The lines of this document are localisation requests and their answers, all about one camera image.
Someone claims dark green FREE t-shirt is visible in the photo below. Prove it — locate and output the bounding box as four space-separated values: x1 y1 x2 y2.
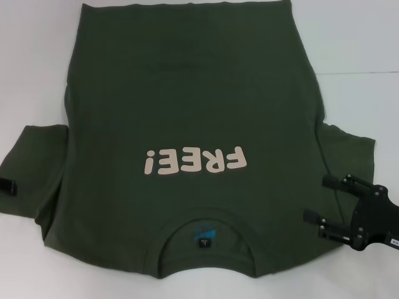
0 1 377 280

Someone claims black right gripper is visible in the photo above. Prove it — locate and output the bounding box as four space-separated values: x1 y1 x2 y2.
303 173 399 252

